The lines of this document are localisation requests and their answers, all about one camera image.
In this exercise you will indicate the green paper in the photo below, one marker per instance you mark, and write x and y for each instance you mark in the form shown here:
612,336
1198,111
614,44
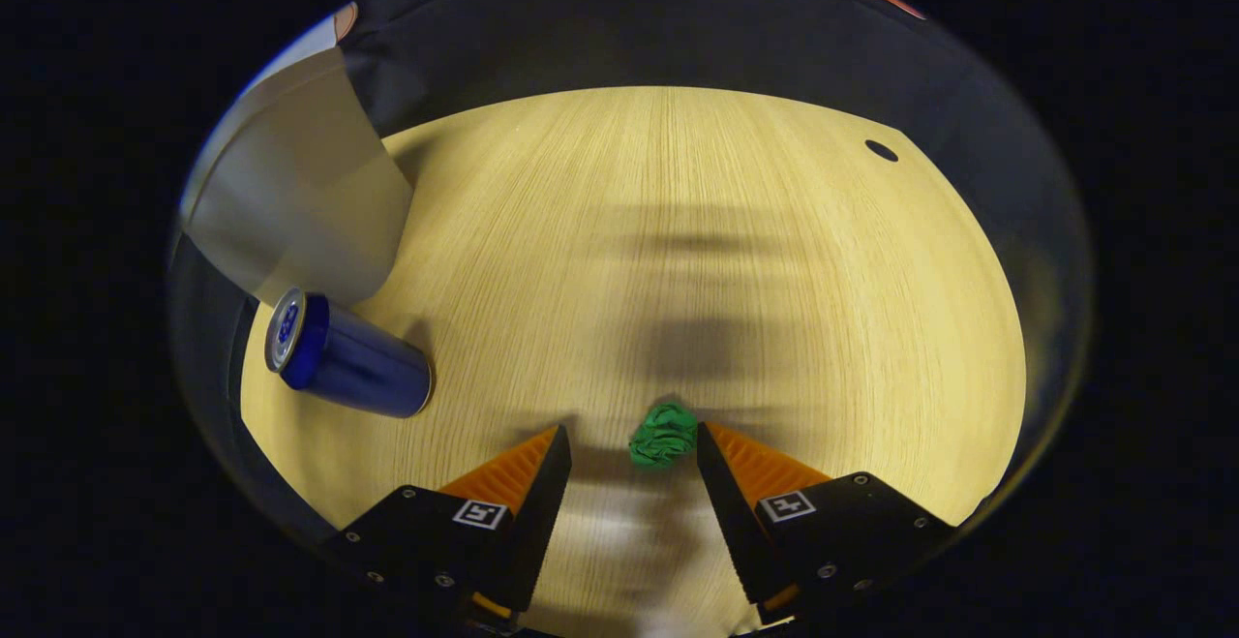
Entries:
663,435

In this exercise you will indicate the blue pop can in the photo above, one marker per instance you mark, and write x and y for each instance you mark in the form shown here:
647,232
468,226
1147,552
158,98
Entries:
358,367

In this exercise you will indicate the black backdrop cloth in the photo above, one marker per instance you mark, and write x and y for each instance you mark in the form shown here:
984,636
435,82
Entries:
629,18

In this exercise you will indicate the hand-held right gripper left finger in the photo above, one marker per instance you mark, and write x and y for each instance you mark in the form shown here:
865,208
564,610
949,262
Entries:
532,522

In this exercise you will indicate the wooden desktop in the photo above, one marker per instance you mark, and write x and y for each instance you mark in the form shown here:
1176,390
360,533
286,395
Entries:
678,183

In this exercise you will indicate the white desktop garbage bin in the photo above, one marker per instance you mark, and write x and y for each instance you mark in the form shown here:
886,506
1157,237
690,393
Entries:
300,193

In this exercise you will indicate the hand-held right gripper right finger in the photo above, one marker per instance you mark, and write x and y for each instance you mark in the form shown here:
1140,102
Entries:
736,522

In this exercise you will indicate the black round desk grommet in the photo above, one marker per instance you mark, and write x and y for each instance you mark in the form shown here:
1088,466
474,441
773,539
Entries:
881,150

